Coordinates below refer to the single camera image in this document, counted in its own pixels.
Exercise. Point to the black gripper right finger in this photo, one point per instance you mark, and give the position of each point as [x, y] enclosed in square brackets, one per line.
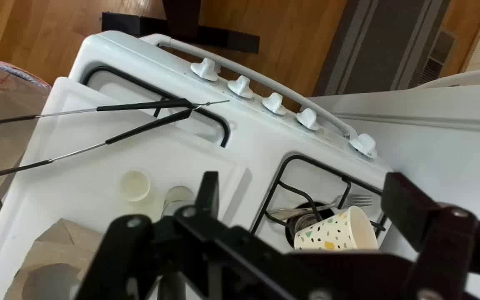
[412, 211]

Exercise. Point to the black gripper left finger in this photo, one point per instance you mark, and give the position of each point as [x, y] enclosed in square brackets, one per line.
[207, 197]

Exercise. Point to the brown cardboard box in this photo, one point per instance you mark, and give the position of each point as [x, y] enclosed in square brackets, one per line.
[56, 264]

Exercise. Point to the grey pepper shaker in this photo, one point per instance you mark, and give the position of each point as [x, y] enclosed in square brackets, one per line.
[177, 197]

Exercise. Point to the polka dot paper cup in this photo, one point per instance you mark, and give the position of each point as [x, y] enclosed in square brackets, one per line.
[346, 231]

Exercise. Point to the black stove grate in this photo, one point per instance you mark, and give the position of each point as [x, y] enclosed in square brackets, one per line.
[132, 81]
[304, 191]

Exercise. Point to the small white cup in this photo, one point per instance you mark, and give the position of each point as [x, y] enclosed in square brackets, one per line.
[134, 186]

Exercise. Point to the white stove knob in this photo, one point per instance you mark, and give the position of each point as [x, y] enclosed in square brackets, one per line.
[241, 87]
[274, 104]
[364, 144]
[307, 119]
[206, 71]

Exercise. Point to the white gas stove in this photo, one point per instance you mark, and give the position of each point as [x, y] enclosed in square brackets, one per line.
[429, 134]

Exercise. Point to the black metal tongs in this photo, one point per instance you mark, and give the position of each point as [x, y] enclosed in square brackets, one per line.
[106, 142]

